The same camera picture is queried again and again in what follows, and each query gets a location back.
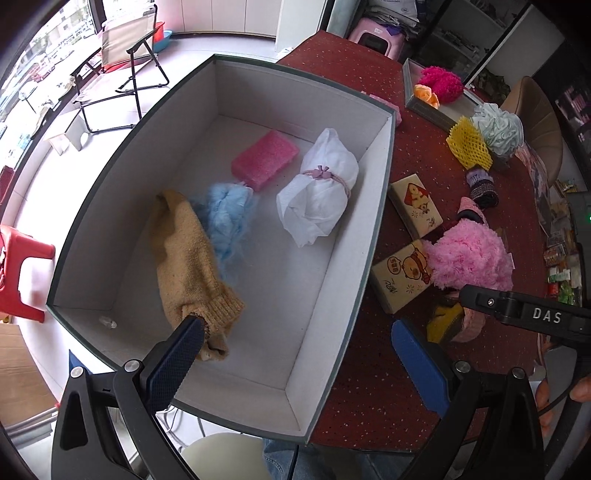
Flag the pink yellow knitted item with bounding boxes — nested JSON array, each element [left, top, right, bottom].
[[427, 303, 486, 345]]

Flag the tan knitted sock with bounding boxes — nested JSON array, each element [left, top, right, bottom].
[[149, 190, 245, 362]]

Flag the cream cartoon box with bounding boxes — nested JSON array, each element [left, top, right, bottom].
[[388, 174, 443, 239], [370, 240, 433, 314]]

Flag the pink fluffy yarn ball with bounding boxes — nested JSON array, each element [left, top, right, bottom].
[[422, 219, 513, 291]]

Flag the pink navy striped sock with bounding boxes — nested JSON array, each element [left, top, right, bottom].
[[457, 196, 489, 226]]

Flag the pink foam sponge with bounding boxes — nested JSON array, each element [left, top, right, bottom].
[[230, 130, 300, 191]]

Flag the person's right hand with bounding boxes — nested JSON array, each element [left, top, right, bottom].
[[535, 375, 591, 439]]

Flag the side table with snacks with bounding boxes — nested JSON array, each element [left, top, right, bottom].
[[541, 180, 590, 308]]

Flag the patterned cushion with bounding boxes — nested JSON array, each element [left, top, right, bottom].
[[515, 142, 552, 237]]

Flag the red table cloth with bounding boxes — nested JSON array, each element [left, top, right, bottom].
[[277, 30, 551, 453]]

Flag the light blue fluffy item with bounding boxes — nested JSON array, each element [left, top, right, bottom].
[[189, 183, 259, 284]]

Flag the large grey storage box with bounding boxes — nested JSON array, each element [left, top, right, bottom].
[[47, 55, 396, 442]]

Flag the red plastic stool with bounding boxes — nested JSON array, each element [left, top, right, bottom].
[[0, 224, 56, 323]]

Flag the mint green mesh pouf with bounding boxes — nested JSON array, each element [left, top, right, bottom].
[[471, 103, 525, 158]]

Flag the yellow foam net sleeve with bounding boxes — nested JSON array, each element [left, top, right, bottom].
[[446, 116, 493, 171]]

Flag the white cloth bundle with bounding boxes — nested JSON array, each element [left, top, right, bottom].
[[276, 128, 359, 248]]

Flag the grey shallow tray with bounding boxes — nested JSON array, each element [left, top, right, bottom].
[[402, 57, 512, 173]]

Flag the magenta fluffy item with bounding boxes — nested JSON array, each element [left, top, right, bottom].
[[419, 66, 464, 104]]

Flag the orange fabric flower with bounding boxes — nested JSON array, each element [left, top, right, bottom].
[[414, 84, 440, 109]]

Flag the black folding chair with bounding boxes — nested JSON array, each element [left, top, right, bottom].
[[69, 4, 171, 136]]

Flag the pink plastic stool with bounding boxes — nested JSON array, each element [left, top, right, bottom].
[[349, 22, 406, 60]]

